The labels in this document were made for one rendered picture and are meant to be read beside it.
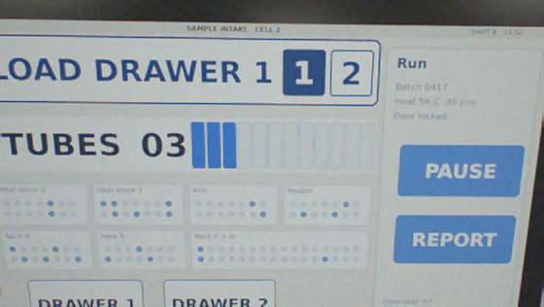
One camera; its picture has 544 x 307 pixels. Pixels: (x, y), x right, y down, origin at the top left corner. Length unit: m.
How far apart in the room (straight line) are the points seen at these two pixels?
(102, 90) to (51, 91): 0.04
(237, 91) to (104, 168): 0.12
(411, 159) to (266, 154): 0.11
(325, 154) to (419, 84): 0.09
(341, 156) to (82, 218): 0.21
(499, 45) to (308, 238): 0.21
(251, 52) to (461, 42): 0.16
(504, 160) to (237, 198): 0.21
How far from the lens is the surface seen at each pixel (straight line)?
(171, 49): 0.40
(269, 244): 0.44
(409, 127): 0.42
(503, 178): 0.45
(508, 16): 0.42
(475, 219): 0.46
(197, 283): 0.47
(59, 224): 0.47
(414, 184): 0.43
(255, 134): 0.41
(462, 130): 0.43
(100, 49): 0.42
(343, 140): 0.41
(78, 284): 0.49
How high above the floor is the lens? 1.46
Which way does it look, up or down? 54 degrees down
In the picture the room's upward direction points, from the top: 3 degrees clockwise
